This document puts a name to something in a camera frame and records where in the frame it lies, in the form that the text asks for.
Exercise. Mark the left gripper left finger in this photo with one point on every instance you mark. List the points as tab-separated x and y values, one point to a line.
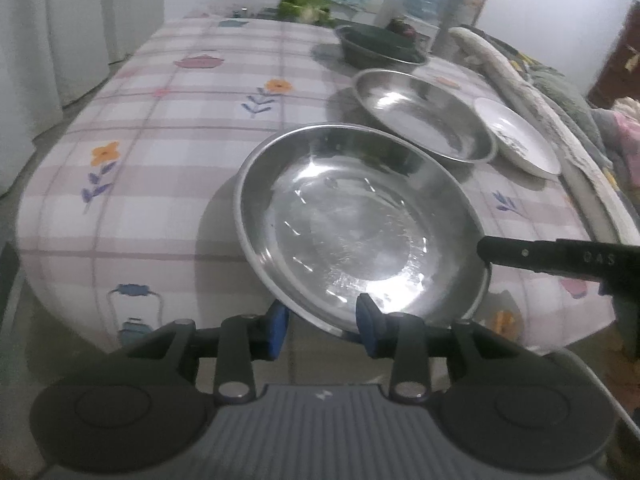
148	402

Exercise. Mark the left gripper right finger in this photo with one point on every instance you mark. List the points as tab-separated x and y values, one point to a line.
499	402

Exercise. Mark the white ceramic plate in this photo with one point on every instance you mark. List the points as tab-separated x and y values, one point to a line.
518	140

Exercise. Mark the deep steel bowl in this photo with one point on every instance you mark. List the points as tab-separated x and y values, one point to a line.
364	59

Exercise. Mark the green ceramic bowl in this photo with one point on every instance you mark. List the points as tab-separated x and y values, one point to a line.
383	42

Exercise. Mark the pink white sofa blanket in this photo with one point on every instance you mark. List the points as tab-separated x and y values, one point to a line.
532	104

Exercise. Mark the brown wooden door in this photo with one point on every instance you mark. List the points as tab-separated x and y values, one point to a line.
620	76

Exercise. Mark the plaid floral tablecloth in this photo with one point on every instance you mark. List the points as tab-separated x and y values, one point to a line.
129	217

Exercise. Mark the green floral cushion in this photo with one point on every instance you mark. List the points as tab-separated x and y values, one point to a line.
572	107

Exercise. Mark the rolled floral mat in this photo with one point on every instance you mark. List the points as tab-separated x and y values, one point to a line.
456	13

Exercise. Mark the red purple cabbage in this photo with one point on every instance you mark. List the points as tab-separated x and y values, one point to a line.
402	28

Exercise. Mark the white curtain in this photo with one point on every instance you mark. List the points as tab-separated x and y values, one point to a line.
53	52

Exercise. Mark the green leafy cabbage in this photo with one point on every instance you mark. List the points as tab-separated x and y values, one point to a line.
312	12

